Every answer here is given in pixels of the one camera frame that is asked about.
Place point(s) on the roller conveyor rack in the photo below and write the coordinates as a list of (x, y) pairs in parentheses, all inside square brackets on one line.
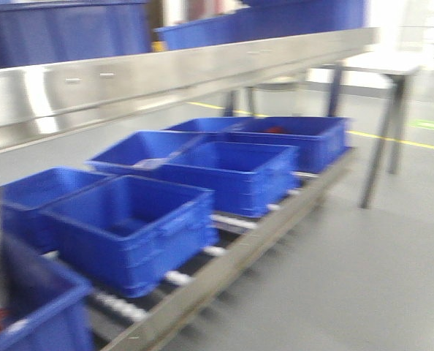
[(188, 290)]

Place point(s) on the blue bin upper shelf centre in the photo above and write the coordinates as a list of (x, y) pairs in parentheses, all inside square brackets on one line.
[(265, 20)]

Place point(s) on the long steel shelf beam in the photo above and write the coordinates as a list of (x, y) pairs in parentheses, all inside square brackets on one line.
[(46, 101)]

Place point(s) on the dark blue bin upper shelf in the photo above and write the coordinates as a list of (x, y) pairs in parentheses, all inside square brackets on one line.
[(47, 32)]

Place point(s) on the blue crate middle front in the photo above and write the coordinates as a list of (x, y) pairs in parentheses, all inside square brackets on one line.
[(245, 177)]

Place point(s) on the blue crate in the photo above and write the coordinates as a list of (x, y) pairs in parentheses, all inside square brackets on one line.
[(128, 232), (245, 177), (144, 152), (211, 124), (23, 201), (321, 140)]

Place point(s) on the blue crate far rear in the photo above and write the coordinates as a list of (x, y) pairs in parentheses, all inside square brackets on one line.
[(211, 124)]

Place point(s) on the blue crate middle rear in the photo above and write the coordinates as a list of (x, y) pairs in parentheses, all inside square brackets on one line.
[(144, 152)]

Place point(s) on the blue crate front centre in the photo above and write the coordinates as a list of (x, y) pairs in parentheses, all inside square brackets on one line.
[(128, 232)]

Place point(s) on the blue crate far right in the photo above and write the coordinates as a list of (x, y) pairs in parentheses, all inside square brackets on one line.
[(321, 140)]

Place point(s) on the blue crate left rear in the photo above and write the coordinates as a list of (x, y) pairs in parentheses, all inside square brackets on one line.
[(23, 201)]

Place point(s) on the blue crate bottom left corner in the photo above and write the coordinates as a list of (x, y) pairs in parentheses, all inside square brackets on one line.
[(45, 302)]

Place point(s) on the grey metal table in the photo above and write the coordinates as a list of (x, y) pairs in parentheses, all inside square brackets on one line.
[(384, 74)]

